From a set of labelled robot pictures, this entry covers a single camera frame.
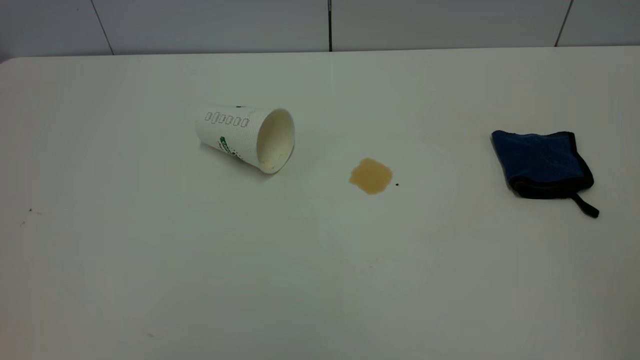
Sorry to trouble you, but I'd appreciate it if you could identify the brown coffee spill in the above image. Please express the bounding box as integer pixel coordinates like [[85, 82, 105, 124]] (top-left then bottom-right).
[[348, 157, 394, 195]]

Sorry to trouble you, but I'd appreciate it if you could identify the blue cloth with black trim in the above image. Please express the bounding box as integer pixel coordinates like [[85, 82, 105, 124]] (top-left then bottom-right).
[[491, 130, 600, 219]]

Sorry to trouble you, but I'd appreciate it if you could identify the white paper coffee cup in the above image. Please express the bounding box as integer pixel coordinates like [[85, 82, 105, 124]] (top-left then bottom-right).
[[195, 104, 296, 175]]

